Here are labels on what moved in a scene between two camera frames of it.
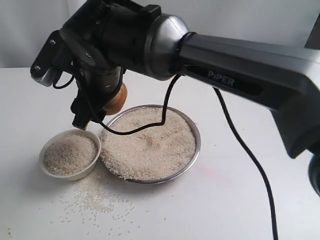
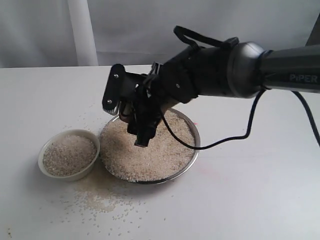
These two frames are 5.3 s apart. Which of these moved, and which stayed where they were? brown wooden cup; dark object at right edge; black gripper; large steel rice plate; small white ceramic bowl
Moved: brown wooden cup; black gripper
Stayed: small white ceramic bowl; large steel rice plate; dark object at right edge
